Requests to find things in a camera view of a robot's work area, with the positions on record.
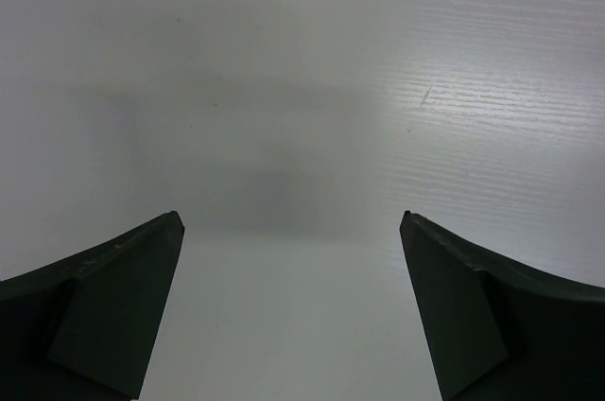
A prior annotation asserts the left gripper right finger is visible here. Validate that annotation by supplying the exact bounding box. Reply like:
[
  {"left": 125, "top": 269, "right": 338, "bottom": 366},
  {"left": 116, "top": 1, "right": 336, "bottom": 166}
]
[{"left": 400, "top": 211, "right": 604, "bottom": 400}]

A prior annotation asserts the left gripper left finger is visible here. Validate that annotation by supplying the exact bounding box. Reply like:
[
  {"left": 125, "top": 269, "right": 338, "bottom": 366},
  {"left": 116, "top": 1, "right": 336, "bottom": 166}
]
[{"left": 1, "top": 211, "right": 185, "bottom": 400}]

